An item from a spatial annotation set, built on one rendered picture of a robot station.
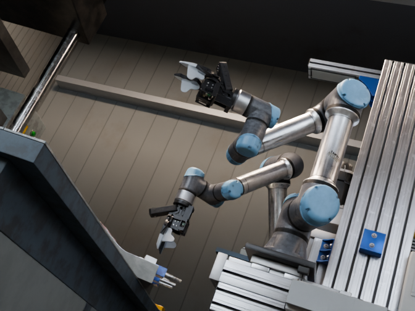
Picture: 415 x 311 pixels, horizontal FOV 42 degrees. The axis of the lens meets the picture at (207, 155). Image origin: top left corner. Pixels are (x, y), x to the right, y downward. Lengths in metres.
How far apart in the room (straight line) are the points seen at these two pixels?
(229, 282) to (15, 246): 0.89
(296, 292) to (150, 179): 3.19
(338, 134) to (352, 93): 0.15
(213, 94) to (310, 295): 0.67
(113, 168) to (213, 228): 1.09
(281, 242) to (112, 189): 3.10
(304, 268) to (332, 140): 0.42
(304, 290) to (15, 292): 0.83
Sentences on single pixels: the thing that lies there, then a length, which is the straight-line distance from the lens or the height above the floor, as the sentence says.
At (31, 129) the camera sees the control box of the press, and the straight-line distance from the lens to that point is 2.69.
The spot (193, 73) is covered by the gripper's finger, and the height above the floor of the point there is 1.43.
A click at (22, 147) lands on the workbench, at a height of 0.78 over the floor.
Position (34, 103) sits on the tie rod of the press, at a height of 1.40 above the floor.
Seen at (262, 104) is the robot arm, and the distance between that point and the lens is 1.73.
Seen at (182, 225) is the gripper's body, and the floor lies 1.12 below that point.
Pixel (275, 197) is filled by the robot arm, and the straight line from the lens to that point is 2.38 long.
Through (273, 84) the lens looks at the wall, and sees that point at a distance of 4.93.
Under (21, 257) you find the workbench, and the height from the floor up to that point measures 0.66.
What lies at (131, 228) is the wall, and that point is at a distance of 4.48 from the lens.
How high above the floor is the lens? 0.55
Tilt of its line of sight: 24 degrees up
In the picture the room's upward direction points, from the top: 23 degrees clockwise
